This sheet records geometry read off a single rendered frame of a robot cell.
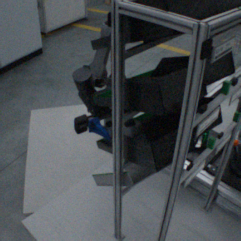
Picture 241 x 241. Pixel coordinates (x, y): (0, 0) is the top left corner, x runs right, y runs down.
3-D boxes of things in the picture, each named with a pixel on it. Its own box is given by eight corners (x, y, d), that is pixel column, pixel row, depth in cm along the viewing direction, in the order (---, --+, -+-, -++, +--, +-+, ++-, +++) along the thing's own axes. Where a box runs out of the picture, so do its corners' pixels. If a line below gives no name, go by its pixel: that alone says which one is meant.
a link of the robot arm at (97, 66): (108, 23, 108) (101, 7, 97) (128, 25, 106) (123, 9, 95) (88, 91, 102) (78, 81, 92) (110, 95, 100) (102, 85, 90)
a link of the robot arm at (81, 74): (87, 76, 98) (80, 52, 88) (110, 80, 96) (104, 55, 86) (75, 102, 92) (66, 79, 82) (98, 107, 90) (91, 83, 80)
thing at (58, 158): (32, 113, 160) (31, 110, 158) (181, 98, 173) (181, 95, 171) (24, 217, 106) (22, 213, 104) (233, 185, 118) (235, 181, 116)
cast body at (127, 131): (122, 145, 83) (117, 123, 81) (133, 139, 85) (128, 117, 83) (140, 151, 76) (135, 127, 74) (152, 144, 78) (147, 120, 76)
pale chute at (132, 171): (96, 186, 100) (91, 174, 100) (126, 170, 106) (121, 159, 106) (133, 186, 75) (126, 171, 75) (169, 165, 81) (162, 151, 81)
